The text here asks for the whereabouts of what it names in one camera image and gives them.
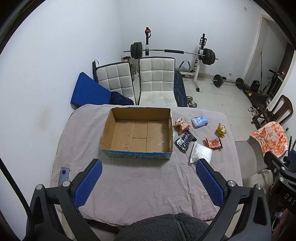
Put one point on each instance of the dark blue garment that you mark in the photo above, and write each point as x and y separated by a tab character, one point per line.
117	99

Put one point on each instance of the right white padded chair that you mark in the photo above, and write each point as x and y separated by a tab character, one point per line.
156	82

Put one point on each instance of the yellow snack bag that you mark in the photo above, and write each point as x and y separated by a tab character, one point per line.
221	130

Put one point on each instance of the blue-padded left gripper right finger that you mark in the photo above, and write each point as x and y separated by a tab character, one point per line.
254	220

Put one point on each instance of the orange white cloth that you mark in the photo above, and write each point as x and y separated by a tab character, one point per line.
271	137

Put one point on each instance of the grey chair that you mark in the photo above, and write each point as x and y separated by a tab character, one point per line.
250	157

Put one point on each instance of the barbell on rack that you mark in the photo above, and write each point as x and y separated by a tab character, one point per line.
208	56

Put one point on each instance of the brown wooden chair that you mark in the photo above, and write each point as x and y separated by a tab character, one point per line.
280	113

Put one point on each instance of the blue foam mat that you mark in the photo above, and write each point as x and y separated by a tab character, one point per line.
87	91

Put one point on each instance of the grey table cloth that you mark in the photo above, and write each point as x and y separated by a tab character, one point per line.
129	189

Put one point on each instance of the blue black weight bench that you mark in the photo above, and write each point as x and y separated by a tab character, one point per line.
179	90

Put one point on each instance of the red snack packet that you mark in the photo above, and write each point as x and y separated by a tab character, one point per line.
214	144

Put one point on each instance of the purple smartphone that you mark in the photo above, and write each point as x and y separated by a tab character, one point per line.
64	175

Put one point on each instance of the barbell on floor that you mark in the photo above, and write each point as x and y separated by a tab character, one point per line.
219	80

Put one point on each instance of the white padded chair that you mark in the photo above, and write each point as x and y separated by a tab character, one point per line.
115	77
156	82

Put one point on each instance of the black snack packet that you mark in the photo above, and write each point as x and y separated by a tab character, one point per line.
185	140

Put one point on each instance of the left white padded chair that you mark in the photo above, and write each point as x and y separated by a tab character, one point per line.
115	77

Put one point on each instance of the dark fleece clothing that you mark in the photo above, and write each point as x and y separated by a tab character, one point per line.
164	227

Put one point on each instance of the chrome dumbbell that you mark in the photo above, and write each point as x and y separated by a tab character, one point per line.
190	102

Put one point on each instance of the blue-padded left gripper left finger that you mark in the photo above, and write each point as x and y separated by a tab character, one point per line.
44	223

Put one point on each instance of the open cardboard box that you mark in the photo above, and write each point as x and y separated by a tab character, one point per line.
139	133

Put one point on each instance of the white plastic bag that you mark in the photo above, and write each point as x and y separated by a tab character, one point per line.
200	152

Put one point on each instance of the orange snack bag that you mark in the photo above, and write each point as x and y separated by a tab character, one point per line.
181	125

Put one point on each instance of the blue white tissue pack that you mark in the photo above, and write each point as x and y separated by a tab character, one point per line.
199	121

